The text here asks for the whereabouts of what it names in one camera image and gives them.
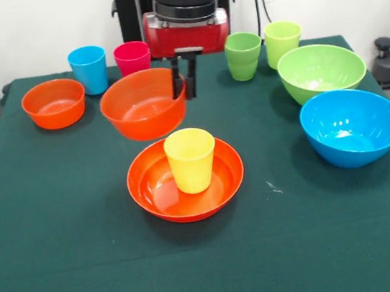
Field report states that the large orange bowl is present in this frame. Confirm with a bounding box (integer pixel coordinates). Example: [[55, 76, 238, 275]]
[[121, 127, 251, 231]]

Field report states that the yellow cup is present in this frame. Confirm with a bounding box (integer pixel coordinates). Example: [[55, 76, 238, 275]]
[[161, 124, 223, 198]]

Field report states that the lime green bowl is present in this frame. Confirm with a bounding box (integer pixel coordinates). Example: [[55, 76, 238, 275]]
[[274, 37, 371, 109]]

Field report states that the lime green cup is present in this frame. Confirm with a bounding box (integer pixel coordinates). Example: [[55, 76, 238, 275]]
[[262, 17, 307, 72]]

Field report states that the blue bowl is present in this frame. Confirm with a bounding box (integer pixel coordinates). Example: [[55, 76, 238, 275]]
[[296, 81, 390, 175]]

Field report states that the pink cup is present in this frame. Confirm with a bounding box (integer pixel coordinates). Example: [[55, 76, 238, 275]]
[[112, 40, 154, 79]]

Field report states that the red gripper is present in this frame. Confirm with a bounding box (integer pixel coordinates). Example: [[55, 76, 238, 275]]
[[141, 1, 240, 106]]

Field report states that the blue cup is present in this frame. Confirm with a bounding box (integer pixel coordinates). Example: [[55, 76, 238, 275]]
[[65, 43, 112, 99]]

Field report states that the dark green tablecloth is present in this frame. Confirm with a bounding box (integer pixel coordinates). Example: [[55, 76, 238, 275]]
[[0, 27, 390, 292]]

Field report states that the small orange bowl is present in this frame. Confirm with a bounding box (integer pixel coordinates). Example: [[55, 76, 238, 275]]
[[95, 63, 194, 147], [19, 76, 90, 134]]

